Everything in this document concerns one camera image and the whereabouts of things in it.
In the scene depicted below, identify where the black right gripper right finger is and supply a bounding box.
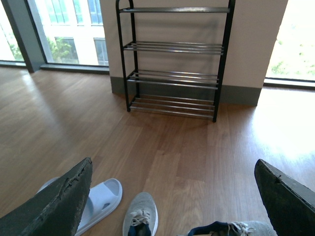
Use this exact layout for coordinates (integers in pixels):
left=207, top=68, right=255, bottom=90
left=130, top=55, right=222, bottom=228
left=254, top=159, right=315, bottom=236

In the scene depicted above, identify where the black metal shoe rack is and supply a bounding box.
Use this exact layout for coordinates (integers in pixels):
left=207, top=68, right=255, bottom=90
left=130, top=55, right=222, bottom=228
left=115, top=0, right=235, bottom=121

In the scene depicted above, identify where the light blue slipper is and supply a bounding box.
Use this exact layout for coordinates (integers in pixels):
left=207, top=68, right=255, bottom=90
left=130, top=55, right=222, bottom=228
left=36, top=177, right=123, bottom=236

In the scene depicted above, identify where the grey knit sneaker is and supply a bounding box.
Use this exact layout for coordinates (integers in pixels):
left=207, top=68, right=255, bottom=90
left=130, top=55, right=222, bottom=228
left=185, top=221, right=277, bottom=236
left=123, top=192, right=158, bottom=236

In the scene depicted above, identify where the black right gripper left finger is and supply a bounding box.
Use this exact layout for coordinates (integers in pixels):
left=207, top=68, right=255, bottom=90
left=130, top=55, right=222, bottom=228
left=0, top=157, right=93, bottom=236

